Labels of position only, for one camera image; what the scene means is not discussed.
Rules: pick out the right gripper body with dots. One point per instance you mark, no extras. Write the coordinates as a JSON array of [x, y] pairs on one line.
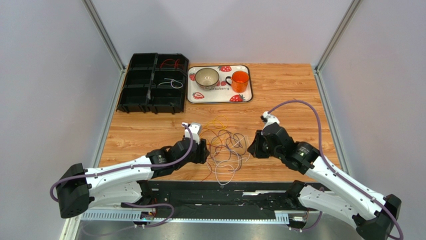
[[256, 146]]

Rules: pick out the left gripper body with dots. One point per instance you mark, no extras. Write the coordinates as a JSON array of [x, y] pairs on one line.
[[198, 155]]

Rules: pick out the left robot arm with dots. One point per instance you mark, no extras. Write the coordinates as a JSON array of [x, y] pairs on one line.
[[80, 189]]

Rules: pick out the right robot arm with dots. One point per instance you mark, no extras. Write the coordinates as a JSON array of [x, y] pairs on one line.
[[372, 214]]

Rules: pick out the strawberry pattern tray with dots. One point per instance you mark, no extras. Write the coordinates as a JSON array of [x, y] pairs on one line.
[[222, 92]]

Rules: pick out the orange mug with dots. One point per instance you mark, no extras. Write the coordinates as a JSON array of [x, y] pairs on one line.
[[238, 81]]

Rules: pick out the beige ceramic bowl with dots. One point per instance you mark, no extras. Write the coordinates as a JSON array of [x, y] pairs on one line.
[[207, 78]]

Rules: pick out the black compartment bin organizer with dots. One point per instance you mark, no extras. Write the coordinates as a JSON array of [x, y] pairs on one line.
[[155, 83]]

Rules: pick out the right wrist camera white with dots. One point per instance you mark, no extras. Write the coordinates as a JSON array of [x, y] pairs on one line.
[[268, 119]]

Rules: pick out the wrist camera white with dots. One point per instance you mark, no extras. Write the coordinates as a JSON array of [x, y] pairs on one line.
[[268, 119], [193, 128]]

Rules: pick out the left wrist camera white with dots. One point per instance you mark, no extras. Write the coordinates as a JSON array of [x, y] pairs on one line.
[[193, 128]]

